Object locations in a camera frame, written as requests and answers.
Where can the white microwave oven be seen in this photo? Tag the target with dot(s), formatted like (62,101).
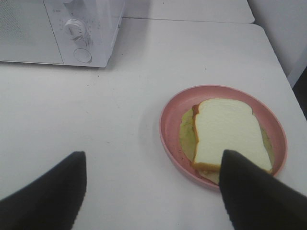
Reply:
(59,32)

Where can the white lower microwave knob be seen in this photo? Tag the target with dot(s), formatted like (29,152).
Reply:
(76,29)

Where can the pink round plate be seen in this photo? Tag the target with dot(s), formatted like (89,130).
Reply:
(173,111)

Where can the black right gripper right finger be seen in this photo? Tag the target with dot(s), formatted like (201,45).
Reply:
(255,200)

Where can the white microwave door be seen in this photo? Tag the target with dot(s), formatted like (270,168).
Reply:
(26,34)

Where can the white bread sandwich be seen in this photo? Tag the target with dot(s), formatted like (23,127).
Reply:
(221,124)

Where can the round microwave door button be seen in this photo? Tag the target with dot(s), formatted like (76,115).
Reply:
(82,55)

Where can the green lettuce leaf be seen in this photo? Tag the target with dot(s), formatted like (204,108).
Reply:
(188,144)

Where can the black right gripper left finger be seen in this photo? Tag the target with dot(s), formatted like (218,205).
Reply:
(51,202)

